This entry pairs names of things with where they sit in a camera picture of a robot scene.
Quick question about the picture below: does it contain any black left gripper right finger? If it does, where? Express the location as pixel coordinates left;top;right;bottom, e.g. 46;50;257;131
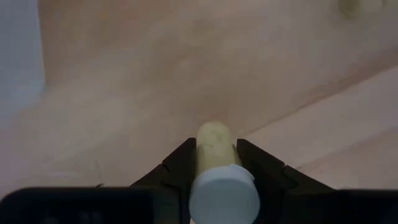
236;138;340;224

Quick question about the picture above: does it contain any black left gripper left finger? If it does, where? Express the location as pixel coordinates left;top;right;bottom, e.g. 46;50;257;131
130;138;197;224

